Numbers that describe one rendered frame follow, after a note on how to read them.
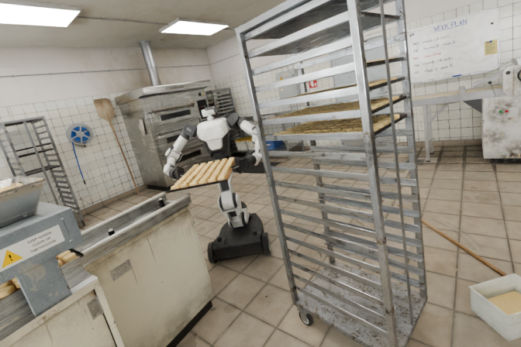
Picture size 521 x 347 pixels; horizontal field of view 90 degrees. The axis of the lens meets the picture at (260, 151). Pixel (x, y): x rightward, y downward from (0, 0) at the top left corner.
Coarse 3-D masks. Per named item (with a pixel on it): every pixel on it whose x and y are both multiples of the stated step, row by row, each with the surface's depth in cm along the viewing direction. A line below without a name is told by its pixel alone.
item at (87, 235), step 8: (152, 200) 190; (136, 208) 180; (144, 208) 185; (120, 216) 171; (128, 216) 175; (104, 224) 163; (112, 224) 167; (88, 232) 156; (96, 232) 159; (88, 240) 155; (72, 248) 149
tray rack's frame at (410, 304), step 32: (288, 0) 106; (352, 0) 88; (352, 32) 91; (384, 32) 105; (416, 160) 134; (416, 192) 136; (384, 224) 108; (416, 224) 141; (384, 256) 109; (384, 288) 114; (320, 320) 153; (352, 320) 146; (416, 320) 139
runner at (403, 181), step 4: (316, 176) 177; (320, 176) 175; (360, 180) 154; (364, 180) 152; (384, 180) 146; (388, 180) 144; (392, 180) 143; (396, 180) 141; (400, 180) 140; (404, 180) 138; (408, 180) 137; (412, 180) 135; (396, 184) 139; (400, 184) 138; (404, 184) 137; (408, 184) 136; (412, 184) 135; (416, 184) 134
